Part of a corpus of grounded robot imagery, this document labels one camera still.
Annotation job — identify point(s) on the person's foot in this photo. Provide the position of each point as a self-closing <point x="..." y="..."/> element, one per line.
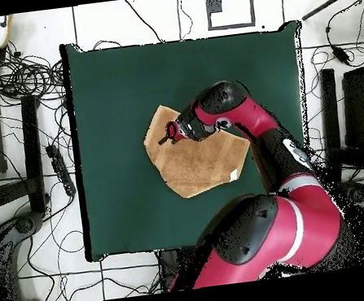
<point x="2" y="35"/>

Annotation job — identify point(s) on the tan terry towel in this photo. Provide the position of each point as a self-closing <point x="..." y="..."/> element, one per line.
<point x="197" y="165"/>

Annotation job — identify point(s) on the dark green table cloth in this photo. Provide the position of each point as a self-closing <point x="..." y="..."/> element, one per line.
<point x="111" y="83"/>

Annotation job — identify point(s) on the long black power strip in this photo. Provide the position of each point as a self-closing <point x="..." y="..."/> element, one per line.
<point x="60" y="170"/>

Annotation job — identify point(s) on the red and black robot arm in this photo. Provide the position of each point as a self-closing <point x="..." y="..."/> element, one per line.
<point x="276" y="227"/>

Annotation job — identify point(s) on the black stand beam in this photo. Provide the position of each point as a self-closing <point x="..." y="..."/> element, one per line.
<point x="329" y="106"/>
<point x="33" y="152"/>

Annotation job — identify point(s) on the small dark grey box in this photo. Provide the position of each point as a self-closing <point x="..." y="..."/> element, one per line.
<point x="214" y="3"/>

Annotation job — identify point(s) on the grey square frame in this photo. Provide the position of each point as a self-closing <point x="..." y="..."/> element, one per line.
<point x="252" y="4"/>

